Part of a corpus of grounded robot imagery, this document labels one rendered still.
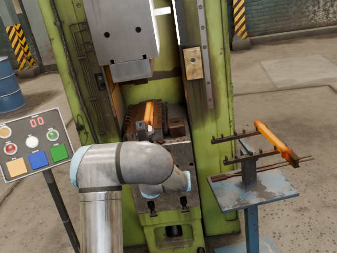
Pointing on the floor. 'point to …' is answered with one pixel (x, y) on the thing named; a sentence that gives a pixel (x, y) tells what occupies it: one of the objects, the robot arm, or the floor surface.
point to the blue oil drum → (9, 88)
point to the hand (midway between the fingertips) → (146, 125)
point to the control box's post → (61, 209)
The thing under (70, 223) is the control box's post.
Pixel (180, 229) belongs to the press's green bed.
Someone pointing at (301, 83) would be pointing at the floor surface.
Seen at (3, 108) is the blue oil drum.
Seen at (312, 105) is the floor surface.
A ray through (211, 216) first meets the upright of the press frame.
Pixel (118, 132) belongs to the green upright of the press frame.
